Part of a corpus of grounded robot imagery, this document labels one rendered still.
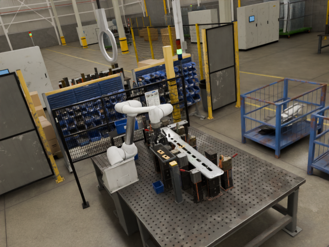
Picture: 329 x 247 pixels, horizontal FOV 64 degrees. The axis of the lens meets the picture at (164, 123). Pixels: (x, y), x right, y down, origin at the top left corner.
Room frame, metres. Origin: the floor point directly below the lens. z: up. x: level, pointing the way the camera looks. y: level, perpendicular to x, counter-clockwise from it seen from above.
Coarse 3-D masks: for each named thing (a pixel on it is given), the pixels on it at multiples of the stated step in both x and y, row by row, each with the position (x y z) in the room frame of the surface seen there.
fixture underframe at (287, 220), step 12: (96, 168) 3.62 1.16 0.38; (108, 192) 3.21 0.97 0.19; (276, 204) 2.40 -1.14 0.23; (288, 204) 2.22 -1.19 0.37; (288, 216) 2.19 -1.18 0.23; (144, 228) 2.19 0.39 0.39; (276, 228) 2.06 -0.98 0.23; (288, 228) 2.21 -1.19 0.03; (300, 228) 2.20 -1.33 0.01; (144, 240) 2.18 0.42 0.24; (252, 240) 1.96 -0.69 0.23; (264, 240) 1.97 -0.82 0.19
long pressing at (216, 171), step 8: (168, 128) 3.31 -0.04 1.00; (176, 136) 3.03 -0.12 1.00; (176, 144) 2.82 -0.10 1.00; (184, 144) 2.79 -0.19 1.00; (192, 152) 2.57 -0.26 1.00; (192, 160) 2.41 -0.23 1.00; (200, 160) 2.39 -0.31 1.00; (208, 160) 2.36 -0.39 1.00; (200, 168) 2.24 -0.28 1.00; (216, 168) 2.19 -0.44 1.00; (208, 176) 2.08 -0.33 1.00; (216, 176) 2.08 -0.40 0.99
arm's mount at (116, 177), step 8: (128, 160) 2.62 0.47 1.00; (112, 168) 2.52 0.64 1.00; (120, 168) 2.57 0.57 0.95; (128, 168) 2.61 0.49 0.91; (104, 176) 2.57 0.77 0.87; (112, 176) 2.51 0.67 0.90; (120, 176) 2.56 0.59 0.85; (128, 176) 2.59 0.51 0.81; (136, 176) 2.64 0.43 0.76; (104, 184) 2.66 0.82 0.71; (112, 184) 2.50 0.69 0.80; (120, 184) 2.54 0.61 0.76; (128, 184) 2.58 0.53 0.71; (112, 192) 2.49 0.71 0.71
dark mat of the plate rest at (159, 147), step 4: (160, 144) 2.58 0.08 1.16; (152, 148) 2.51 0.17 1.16; (156, 148) 2.50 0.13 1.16; (160, 148) 2.48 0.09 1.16; (164, 148) 2.47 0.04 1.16; (156, 152) 2.41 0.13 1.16; (164, 152) 2.39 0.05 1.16; (168, 152) 2.37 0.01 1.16; (160, 156) 2.32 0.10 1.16; (168, 156) 2.30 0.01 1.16; (172, 156) 2.28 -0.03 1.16; (164, 160) 2.23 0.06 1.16
